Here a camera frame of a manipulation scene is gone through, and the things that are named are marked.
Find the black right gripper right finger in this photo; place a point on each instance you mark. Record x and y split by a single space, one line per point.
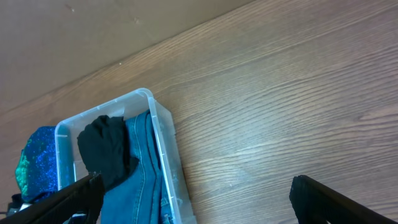
315 203

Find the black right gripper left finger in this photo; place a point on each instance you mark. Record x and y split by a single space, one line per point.
83 197

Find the blue denim jeans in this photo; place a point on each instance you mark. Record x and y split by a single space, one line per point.
143 197

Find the blue sparkly fabric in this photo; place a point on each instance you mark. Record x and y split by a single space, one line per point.
36 172

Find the wide black garment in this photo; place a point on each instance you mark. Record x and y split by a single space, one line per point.
16 202

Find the clear plastic storage bin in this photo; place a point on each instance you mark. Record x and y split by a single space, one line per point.
70 167

